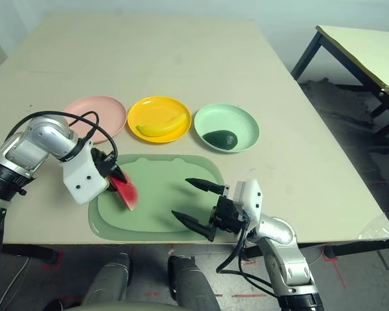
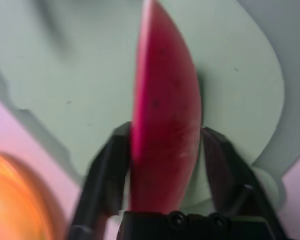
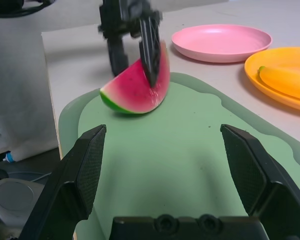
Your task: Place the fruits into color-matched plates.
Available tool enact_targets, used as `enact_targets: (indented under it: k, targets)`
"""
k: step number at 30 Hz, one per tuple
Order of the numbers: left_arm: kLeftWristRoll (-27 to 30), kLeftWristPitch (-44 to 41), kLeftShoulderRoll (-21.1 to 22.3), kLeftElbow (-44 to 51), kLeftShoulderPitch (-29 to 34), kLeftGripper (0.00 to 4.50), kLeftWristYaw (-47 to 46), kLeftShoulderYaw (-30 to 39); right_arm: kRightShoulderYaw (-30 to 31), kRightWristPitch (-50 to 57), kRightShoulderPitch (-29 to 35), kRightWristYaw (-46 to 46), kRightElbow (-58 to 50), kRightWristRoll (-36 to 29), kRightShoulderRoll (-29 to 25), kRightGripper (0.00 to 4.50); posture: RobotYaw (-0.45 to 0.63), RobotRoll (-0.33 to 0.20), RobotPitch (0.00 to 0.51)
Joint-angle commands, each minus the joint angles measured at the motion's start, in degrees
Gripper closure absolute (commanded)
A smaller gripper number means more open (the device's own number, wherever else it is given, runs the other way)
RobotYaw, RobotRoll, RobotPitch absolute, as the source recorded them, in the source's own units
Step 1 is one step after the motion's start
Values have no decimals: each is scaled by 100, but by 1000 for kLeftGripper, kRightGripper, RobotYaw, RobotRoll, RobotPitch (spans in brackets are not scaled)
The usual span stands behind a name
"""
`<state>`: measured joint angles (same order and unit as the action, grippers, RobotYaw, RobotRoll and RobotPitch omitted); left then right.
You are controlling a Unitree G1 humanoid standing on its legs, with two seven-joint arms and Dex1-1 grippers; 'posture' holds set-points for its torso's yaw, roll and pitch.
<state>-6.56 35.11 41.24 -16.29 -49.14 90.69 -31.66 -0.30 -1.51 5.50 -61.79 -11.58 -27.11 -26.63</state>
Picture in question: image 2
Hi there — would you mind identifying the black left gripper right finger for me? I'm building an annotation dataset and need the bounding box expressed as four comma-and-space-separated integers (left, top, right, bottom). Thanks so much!
201, 127, 286, 240

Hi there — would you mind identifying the red watermelon slice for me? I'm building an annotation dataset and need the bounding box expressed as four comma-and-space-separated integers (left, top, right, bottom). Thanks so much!
128, 0, 203, 213

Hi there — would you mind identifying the yellow round plate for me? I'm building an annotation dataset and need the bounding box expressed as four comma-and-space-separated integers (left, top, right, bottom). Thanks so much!
0, 148, 67, 240

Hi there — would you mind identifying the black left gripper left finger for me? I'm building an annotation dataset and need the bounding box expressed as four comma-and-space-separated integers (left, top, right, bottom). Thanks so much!
68, 122, 132, 240

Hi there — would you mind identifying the green cutting board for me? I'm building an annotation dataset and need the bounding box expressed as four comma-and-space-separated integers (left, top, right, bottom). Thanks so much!
0, 0, 287, 208

